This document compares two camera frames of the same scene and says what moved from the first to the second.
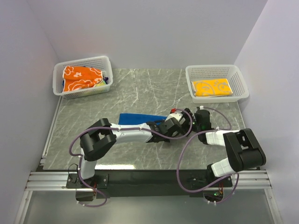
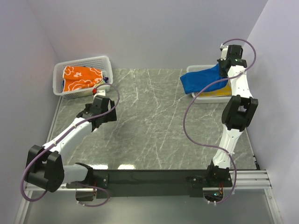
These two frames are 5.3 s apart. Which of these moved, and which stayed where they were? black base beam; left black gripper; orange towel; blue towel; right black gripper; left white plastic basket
Moved: blue towel; right black gripper; left black gripper
Stayed: orange towel; left white plastic basket; black base beam
